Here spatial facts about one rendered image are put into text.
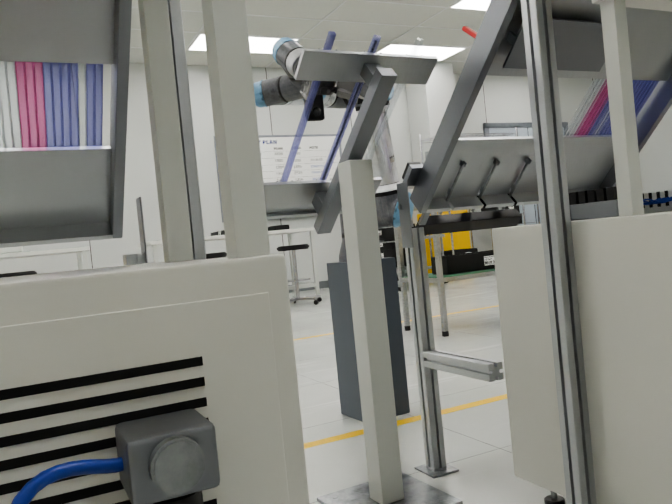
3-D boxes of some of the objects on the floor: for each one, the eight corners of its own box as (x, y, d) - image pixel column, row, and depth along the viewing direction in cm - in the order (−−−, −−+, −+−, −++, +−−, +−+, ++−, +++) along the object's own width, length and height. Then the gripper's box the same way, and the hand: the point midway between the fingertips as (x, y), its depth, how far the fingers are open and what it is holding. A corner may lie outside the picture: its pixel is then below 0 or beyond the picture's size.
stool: (265, 308, 671) (259, 248, 669) (300, 301, 710) (295, 245, 709) (299, 308, 637) (293, 245, 636) (335, 301, 677) (329, 241, 676)
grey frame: (425, 469, 172) (356, -255, 169) (630, 410, 206) (576, -193, 203) (589, 550, 122) (496, -473, 119) (823, 454, 156) (755, -343, 153)
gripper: (273, 46, 161) (307, 74, 147) (342, 50, 170) (380, 76, 156) (269, 80, 165) (301, 110, 151) (336, 82, 175) (372, 110, 161)
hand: (339, 104), depth 155 cm, fingers open, 14 cm apart
